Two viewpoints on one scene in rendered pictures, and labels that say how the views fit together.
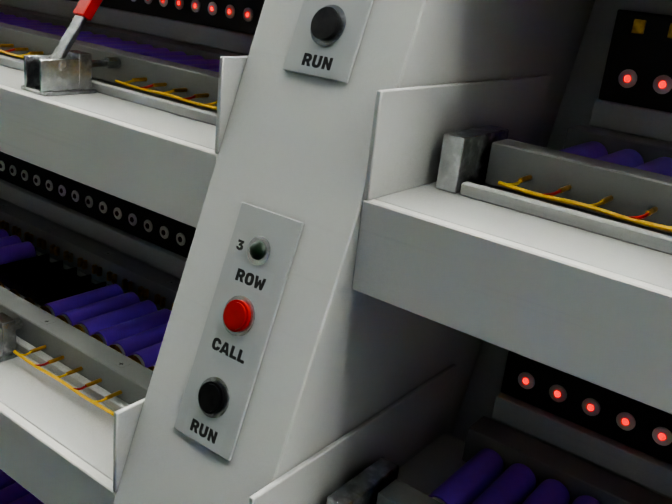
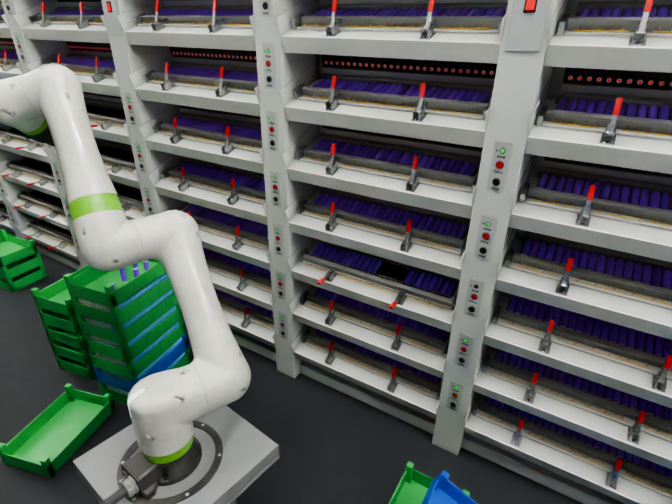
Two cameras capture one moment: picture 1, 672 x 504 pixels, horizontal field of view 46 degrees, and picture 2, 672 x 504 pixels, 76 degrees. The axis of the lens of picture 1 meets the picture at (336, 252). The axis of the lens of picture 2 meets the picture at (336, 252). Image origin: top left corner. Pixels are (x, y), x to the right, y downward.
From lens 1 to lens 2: 0.99 m
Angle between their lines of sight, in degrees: 24
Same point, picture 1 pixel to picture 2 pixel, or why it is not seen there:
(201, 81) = (439, 239)
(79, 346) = (423, 294)
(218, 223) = (465, 281)
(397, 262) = (503, 287)
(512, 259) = (525, 288)
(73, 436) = (435, 314)
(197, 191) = (456, 274)
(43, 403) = (423, 308)
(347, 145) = (491, 270)
